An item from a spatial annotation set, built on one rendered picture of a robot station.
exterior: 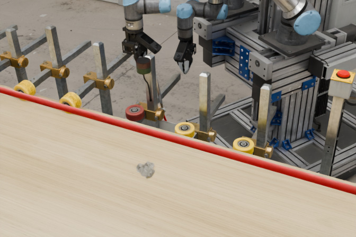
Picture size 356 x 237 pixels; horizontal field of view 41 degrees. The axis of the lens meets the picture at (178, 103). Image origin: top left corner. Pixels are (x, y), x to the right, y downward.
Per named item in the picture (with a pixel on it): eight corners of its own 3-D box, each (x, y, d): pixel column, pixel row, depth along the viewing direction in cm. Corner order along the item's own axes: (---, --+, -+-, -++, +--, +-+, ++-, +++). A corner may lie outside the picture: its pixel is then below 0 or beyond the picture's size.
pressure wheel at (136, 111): (133, 122, 214) (131, 101, 208) (149, 127, 211) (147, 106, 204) (124, 133, 208) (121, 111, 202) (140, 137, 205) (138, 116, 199)
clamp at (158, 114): (139, 110, 218) (138, 100, 215) (165, 117, 213) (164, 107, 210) (132, 116, 214) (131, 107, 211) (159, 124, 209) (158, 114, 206)
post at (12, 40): (30, 108, 253) (9, 26, 226) (35, 110, 252) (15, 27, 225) (26, 112, 251) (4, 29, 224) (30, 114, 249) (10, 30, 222)
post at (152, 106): (153, 142, 224) (147, 52, 197) (160, 144, 223) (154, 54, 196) (150, 147, 221) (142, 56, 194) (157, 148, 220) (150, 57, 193)
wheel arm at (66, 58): (86, 44, 250) (85, 38, 248) (92, 45, 249) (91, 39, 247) (21, 91, 213) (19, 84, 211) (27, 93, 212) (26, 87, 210)
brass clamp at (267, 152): (242, 144, 202) (242, 135, 199) (273, 152, 197) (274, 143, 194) (237, 153, 197) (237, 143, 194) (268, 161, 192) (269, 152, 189)
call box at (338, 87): (331, 87, 170) (334, 68, 165) (351, 91, 167) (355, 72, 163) (327, 97, 165) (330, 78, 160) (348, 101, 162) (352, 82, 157)
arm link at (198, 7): (207, 13, 240) (202, 22, 232) (186, 11, 243) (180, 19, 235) (207, -2, 236) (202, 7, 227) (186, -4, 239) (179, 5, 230)
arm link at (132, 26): (145, 16, 200) (135, 23, 194) (147, 26, 203) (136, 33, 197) (131, 13, 203) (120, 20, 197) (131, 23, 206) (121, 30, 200)
